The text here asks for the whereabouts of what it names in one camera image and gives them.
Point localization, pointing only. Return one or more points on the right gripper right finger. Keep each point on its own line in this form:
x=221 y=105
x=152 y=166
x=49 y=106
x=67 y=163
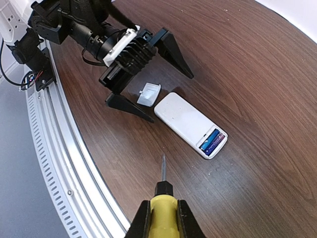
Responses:
x=187 y=224

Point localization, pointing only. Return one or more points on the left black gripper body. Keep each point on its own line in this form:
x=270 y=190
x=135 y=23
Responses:
x=96 y=46

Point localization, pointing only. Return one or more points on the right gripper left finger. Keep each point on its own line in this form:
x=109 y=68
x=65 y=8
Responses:
x=141 y=223

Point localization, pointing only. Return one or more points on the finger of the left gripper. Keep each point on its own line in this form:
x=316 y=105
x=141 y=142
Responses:
x=169 y=50
x=121 y=103

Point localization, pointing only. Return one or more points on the yellow handled screwdriver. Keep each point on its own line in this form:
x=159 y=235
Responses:
x=164 y=209

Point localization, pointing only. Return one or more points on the white battery cover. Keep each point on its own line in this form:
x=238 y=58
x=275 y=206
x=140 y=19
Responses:
x=149 y=94

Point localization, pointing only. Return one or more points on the white remote control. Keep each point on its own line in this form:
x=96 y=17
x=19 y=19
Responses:
x=188 y=122

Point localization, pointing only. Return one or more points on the purple battery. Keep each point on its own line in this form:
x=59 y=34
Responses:
x=214 y=144

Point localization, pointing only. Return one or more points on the blue battery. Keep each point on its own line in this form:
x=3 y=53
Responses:
x=209 y=140

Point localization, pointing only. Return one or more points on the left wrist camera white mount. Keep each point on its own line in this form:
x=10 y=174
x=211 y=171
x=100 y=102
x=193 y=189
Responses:
x=132 y=52

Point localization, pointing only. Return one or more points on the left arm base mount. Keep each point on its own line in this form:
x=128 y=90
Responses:
x=42 y=79

